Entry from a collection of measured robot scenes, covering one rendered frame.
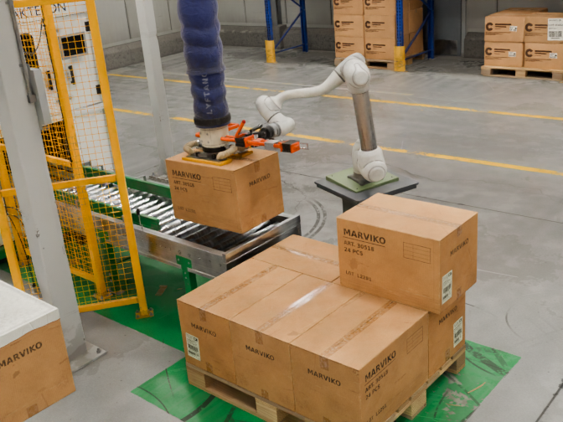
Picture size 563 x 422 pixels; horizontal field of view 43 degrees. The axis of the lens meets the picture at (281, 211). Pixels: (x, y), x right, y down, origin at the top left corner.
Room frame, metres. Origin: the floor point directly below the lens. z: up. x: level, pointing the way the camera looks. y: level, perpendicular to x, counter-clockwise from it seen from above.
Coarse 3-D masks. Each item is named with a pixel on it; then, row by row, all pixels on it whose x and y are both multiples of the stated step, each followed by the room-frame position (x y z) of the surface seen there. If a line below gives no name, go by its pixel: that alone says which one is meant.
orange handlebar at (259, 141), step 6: (234, 126) 4.49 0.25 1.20; (198, 132) 4.41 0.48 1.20; (222, 138) 4.22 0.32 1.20; (228, 138) 4.20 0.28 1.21; (234, 138) 4.17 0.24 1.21; (252, 138) 4.13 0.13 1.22; (258, 138) 4.10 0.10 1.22; (252, 144) 4.07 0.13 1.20; (258, 144) 4.03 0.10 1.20; (264, 144) 4.00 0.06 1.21; (276, 144) 3.95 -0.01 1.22
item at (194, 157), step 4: (196, 152) 4.27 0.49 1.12; (184, 156) 4.33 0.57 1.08; (188, 156) 4.30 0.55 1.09; (192, 156) 4.29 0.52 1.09; (196, 156) 4.27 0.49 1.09; (212, 156) 4.18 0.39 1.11; (184, 160) 4.29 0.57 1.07; (188, 160) 4.27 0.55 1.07; (192, 160) 4.25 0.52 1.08; (196, 160) 4.22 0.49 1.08; (200, 160) 4.20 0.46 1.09; (204, 160) 4.19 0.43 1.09; (208, 160) 4.17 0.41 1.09; (212, 160) 4.15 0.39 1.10; (216, 160) 4.14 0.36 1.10; (220, 160) 4.14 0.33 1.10; (224, 160) 4.14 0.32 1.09; (228, 160) 4.14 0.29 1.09; (212, 164) 4.13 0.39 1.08; (216, 164) 4.11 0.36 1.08; (220, 164) 4.09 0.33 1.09; (224, 164) 4.11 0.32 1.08
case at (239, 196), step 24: (168, 168) 4.35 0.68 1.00; (192, 168) 4.21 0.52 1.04; (216, 168) 4.07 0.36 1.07; (240, 168) 4.02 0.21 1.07; (264, 168) 4.17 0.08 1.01; (192, 192) 4.23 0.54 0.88; (216, 192) 4.09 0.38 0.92; (240, 192) 4.00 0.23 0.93; (264, 192) 4.15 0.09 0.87; (192, 216) 4.25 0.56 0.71; (216, 216) 4.10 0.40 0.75; (240, 216) 3.97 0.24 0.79; (264, 216) 4.12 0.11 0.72
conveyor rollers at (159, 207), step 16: (96, 192) 5.38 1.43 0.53; (112, 192) 5.31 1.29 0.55; (128, 192) 5.29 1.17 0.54; (144, 192) 5.28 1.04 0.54; (144, 208) 4.93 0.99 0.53; (160, 208) 4.92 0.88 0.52; (160, 224) 4.58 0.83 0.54; (176, 224) 4.56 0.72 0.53; (192, 224) 4.55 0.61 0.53; (272, 224) 4.37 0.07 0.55; (192, 240) 4.30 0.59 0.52; (208, 240) 4.28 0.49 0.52; (224, 240) 4.26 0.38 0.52; (240, 240) 4.17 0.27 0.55
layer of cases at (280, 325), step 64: (256, 256) 3.92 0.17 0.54; (320, 256) 3.84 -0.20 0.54; (192, 320) 3.40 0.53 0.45; (256, 320) 3.18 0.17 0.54; (320, 320) 3.12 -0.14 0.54; (384, 320) 3.07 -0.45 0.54; (448, 320) 3.27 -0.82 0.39; (256, 384) 3.10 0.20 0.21; (320, 384) 2.82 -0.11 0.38; (384, 384) 2.81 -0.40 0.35
